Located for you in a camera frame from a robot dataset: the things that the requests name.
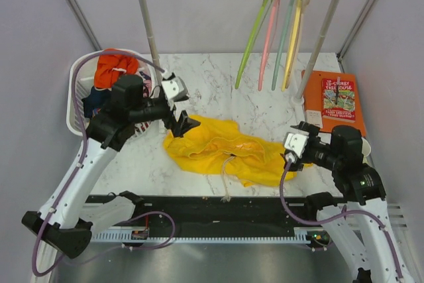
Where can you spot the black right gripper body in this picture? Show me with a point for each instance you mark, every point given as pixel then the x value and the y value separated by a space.
pixel 318 152

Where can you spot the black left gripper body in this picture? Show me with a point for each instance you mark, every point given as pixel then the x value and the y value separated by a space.
pixel 156 110

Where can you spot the yellow shorts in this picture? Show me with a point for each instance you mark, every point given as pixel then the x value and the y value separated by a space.
pixel 217 147

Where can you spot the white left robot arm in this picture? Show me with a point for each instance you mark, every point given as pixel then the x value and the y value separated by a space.
pixel 63 222

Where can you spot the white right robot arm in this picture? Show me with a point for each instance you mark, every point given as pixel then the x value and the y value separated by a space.
pixel 361 231

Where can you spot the yellow hanger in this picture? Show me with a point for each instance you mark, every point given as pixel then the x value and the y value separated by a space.
pixel 293 41

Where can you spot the teal hanger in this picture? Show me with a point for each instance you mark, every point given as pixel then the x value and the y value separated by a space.
pixel 282 42

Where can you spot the pink hanger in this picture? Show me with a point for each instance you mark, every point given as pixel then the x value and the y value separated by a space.
pixel 268 41

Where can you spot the beige wooden hanger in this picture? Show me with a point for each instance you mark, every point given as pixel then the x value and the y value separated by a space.
pixel 304 4

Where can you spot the green hanger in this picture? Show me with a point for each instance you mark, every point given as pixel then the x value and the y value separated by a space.
pixel 254 32

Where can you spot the colourful comic print garment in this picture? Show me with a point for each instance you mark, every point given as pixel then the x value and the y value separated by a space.
pixel 140 128

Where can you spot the pink patterned garment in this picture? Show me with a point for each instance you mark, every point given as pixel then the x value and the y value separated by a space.
pixel 147 82

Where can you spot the pale yellow mug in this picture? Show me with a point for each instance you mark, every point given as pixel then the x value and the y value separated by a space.
pixel 366 150

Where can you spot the red storey treehouse book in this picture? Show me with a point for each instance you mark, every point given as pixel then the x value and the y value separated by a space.
pixel 338 99

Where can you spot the navy blue garment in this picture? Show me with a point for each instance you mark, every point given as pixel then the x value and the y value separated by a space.
pixel 94 101

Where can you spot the orange garment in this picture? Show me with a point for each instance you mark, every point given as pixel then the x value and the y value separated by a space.
pixel 110 67

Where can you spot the white plastic laundry basket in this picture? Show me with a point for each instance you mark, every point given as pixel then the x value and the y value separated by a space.
pixel 81 78

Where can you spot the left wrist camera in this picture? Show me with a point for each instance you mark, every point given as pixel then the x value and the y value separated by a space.
pixel 174 87

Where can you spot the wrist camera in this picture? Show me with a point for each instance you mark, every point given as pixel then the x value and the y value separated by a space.
pixel 174 87
pixel 295 144

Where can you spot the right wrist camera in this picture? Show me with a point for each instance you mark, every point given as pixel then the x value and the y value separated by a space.
pixel 295 144

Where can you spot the white slotted cable duct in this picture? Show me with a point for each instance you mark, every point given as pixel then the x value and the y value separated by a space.
pixel 138 235

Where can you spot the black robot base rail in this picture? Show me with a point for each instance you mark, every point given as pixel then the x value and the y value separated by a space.
pixel 209 216

